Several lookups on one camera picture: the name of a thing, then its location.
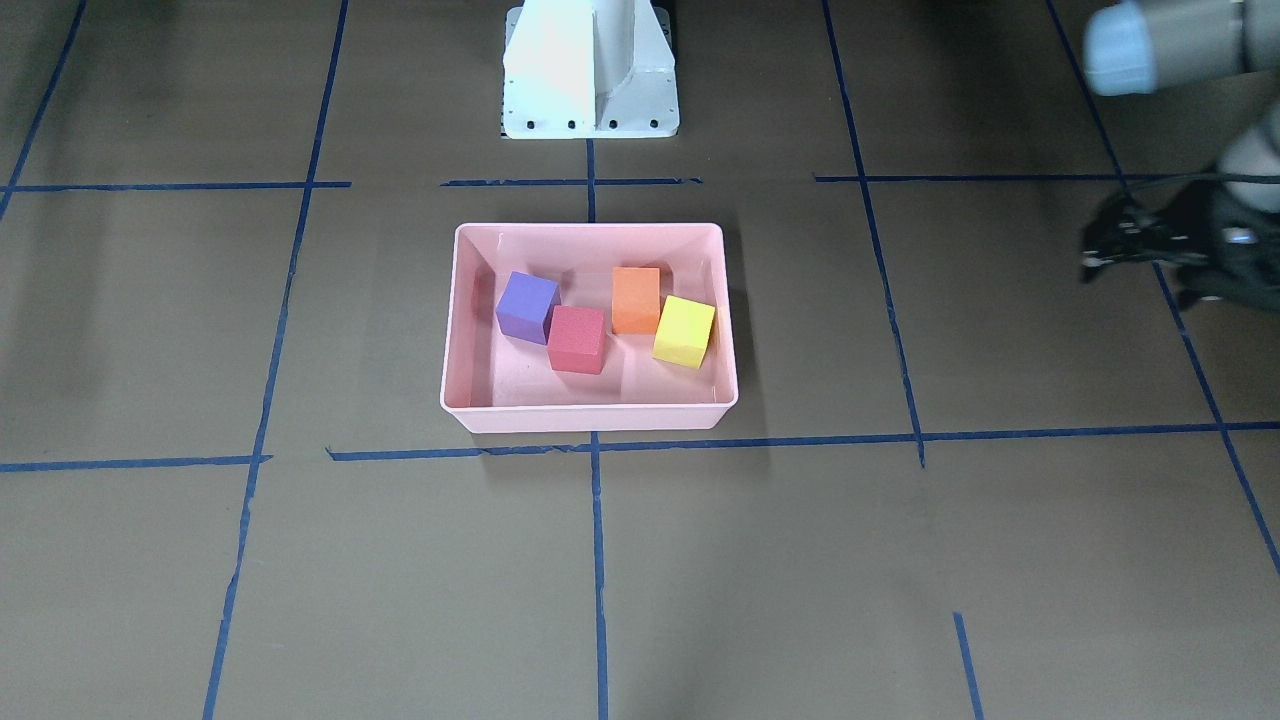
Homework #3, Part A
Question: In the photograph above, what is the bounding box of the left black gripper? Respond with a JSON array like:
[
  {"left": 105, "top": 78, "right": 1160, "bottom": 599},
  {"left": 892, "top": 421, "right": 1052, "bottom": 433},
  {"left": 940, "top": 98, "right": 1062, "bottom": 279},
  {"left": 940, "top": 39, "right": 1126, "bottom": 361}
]
[{"left": 1180, "top": 181, "right": 1279, "bottom": 306}]

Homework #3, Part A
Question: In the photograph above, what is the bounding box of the yellow foam block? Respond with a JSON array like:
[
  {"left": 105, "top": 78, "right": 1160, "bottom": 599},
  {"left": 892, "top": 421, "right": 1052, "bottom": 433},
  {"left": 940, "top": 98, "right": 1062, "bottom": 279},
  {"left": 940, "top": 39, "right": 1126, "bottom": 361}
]
[{"left": 652, "top": 295, "right": 716, "bottom": 369}]

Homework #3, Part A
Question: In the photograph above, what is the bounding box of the orange foam block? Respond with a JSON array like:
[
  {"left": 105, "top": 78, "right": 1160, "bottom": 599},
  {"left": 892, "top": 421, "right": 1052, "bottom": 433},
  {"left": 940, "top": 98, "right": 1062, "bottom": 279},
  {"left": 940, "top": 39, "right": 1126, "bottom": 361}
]
[{"left": 611, "top": 266, "right": 660, "bottom": 334}]

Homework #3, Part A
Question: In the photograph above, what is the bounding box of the red foam block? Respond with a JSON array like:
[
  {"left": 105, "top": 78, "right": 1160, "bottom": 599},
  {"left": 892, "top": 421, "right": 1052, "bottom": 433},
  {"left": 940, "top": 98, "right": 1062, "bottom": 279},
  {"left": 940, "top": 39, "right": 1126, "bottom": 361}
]
[{"left": 547, "top": 305, "right": 605, "bottom": 375}]

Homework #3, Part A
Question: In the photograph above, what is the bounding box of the purple foam block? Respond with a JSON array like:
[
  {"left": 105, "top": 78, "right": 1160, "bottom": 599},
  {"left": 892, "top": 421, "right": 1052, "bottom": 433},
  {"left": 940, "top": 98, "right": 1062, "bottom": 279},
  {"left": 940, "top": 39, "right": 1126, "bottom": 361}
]
[{"left": 495, "top": 272, "right": 561, "bottom": 346}]

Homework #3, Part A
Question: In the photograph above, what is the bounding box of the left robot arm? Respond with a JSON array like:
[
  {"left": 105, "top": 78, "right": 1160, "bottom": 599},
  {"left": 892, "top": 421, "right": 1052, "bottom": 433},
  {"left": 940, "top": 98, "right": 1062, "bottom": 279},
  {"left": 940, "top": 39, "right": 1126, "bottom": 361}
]
[{"left": 1082, "top": 1, "right": 1279, "bottom": 313}]

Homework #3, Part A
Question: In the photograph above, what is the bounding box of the pink plastic bin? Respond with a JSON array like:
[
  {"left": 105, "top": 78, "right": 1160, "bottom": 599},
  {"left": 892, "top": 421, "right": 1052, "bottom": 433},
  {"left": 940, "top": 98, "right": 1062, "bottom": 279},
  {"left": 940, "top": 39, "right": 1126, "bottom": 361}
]
[{"left": 440, "top": 223, "right": 739, "bottom": 433}]

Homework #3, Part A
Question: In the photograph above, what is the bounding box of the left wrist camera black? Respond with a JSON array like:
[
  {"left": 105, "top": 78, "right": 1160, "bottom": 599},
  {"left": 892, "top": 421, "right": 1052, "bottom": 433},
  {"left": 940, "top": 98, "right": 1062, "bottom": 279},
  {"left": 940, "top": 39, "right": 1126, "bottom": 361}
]
[{"left": 1079, "top": 193, "right": 1208, "bottom": 284}]

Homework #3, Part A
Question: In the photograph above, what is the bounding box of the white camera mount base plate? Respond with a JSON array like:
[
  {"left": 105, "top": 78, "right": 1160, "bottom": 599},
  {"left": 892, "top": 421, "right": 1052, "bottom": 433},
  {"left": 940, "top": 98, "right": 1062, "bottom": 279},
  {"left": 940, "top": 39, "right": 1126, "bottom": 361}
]
[{"left": 500, "top": 1, "right": 681, "bottom": 140}]

